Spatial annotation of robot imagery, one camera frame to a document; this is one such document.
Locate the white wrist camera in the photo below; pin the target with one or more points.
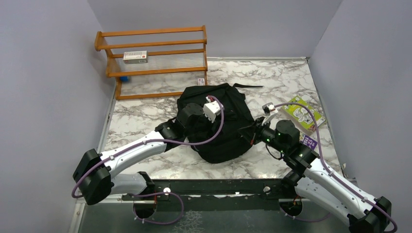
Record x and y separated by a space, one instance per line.
211 110
270 111

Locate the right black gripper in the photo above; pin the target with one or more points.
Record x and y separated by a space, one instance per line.
251 132

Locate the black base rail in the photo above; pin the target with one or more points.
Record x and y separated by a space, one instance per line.
215 195

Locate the white red box on shelf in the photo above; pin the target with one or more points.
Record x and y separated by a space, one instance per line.
135 57

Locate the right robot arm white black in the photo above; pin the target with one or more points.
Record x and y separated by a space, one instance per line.
321 184

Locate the black student backpack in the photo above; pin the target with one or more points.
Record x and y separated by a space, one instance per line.
229 144

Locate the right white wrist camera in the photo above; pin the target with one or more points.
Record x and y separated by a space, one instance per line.
270 111

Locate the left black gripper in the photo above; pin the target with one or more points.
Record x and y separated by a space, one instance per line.
210 133

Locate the purple treehouse book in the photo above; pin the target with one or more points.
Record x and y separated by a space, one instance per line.
308 141

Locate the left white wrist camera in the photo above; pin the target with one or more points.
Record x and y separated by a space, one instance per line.
211 110

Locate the green comic book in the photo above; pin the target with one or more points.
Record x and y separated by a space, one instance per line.
304 119

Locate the small red white box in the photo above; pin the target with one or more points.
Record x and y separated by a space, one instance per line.
201 81

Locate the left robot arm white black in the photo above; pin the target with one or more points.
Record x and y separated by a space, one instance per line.
99 175

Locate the blue object under shelf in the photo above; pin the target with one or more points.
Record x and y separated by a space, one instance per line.
124 78

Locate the wooden shelf rack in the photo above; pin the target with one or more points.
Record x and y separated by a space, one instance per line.
164 57

